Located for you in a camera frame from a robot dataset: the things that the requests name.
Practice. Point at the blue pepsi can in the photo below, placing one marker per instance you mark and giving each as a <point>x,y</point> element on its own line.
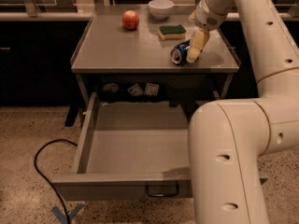
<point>179,53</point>

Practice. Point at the yellow green sponge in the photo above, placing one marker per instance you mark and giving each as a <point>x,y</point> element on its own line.
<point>171,32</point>

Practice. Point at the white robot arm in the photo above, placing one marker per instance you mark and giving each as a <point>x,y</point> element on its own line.
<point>226,137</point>

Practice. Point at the white bowl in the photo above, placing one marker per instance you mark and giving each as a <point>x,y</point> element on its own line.
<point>160,9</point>

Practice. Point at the white tag right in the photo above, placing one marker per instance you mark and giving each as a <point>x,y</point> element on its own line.
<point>151,89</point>

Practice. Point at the round grey object under top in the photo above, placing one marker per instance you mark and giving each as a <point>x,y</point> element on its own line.
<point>110,89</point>

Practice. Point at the grey open top drawer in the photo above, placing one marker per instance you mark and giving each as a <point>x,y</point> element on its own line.
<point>123,147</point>

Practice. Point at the white tag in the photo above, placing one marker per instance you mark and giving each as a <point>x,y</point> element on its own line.
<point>135,91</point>
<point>151,89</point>

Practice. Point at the blue tape floor mark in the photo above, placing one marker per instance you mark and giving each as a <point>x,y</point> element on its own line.
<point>66,217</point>

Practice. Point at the black metal drawer handle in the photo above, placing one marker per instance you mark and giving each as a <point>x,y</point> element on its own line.
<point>162,191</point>

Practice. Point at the white tag left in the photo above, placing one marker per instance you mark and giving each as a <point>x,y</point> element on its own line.
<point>135,91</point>

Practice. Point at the grey cabinet with top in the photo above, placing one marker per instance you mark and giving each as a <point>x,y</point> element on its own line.
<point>109,53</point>

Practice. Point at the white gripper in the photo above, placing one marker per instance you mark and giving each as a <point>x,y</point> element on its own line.
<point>206,16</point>

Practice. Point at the red apple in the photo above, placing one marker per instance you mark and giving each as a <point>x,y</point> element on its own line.
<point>130,20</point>

